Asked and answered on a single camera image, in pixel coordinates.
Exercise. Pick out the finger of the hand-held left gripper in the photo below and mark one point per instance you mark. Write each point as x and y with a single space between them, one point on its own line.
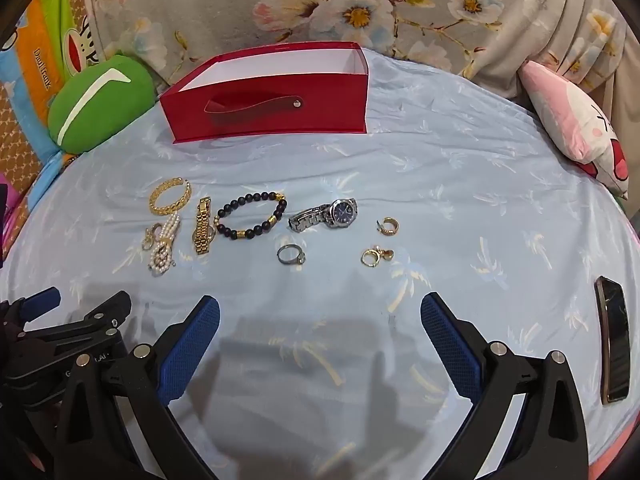
42 301
107 307

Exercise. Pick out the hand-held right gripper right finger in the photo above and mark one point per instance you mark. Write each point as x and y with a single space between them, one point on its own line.
450 345

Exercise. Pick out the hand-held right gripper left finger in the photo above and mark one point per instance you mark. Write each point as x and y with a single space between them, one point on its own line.
190 345

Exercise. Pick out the small gold earring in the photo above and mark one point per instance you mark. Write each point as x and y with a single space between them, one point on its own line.
147 242

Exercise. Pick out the gold hoop earring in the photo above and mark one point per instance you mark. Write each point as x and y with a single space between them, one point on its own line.
389 230
386 255

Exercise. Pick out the gold wristwatch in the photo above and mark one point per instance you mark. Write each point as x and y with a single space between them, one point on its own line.
201 232

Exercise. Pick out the gold woven bangle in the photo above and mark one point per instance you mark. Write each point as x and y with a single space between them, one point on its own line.
156 201

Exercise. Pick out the silver wristwatch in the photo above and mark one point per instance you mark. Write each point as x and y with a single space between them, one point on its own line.
342 208

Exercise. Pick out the red box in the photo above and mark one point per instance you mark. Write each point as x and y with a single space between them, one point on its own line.
310 120

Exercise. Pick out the light blue bed sheet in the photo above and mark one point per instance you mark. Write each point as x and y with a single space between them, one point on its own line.
450 185

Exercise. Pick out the black smartphone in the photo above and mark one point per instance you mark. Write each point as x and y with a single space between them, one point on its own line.
615 340

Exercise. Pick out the green round cushion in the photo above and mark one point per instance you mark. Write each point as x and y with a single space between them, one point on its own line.
100 110

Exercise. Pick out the pink cartoon pillow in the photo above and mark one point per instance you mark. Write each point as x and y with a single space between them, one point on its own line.
565 110

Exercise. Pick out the colourful cartoon printed blanket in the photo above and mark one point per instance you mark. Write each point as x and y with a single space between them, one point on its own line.
40 35

